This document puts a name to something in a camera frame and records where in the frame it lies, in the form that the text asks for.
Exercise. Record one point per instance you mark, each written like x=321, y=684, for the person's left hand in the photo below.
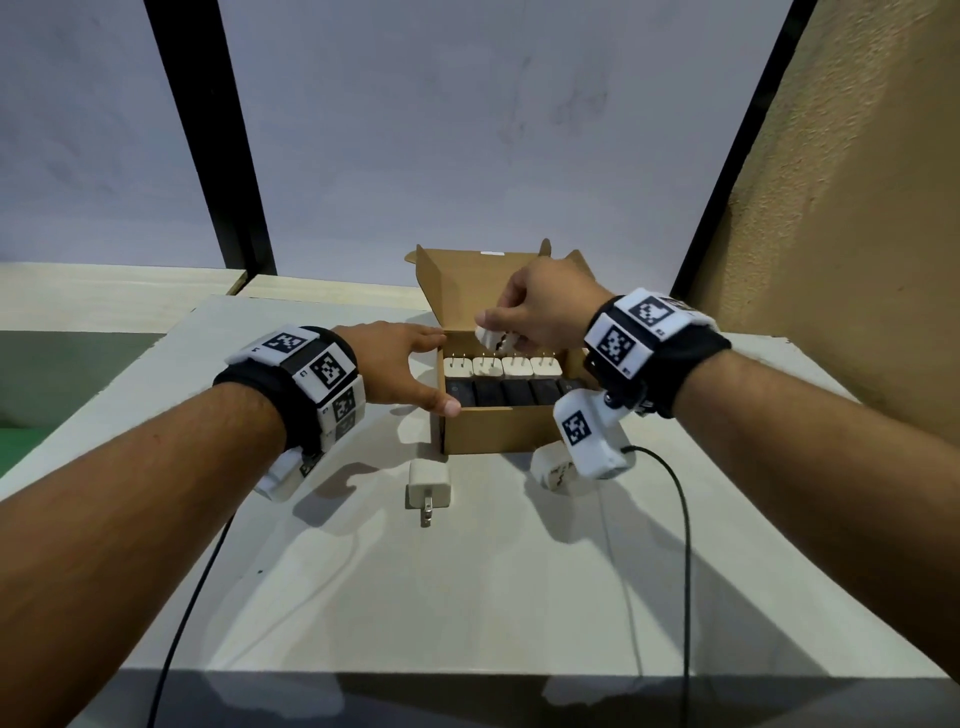
x=382, y=367

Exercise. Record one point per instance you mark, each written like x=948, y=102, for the person's right hand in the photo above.
x=555, y=304

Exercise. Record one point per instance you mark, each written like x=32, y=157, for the person's left thumb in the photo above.
x=436, y=403

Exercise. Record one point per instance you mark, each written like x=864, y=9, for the person's right fingers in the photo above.
x=504, y=315

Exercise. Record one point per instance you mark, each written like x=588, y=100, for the white charger plug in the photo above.
x=489, y=339
x=553, y=469
x=517, y=367
x=429, y=486
x=546, y=367
x=457, y=367
x=487, y=368

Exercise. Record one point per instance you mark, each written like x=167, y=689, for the brown cardboard box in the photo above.
x=495, y=431

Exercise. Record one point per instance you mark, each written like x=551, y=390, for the person's left forearm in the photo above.
x=127, y=540

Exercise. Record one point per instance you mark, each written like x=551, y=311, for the person's right forearm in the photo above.
x=825, y=472

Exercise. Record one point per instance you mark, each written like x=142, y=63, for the black charger plug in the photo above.
x=490, y=393
x=574, y=386
x=459, y=392
x=519, y=392
x=546, y=391

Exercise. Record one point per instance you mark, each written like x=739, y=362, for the left wrist camera with markers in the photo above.
x=322, y=382

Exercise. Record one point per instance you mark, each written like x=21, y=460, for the wrist camera with markers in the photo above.
x=630, y=337
x=322, y=382

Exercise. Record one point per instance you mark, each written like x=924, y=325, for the right wrist camera with markers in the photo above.
x=630, y=337

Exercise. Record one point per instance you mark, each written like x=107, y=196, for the black frame post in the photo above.
x=210, y=135
x=742, y=142

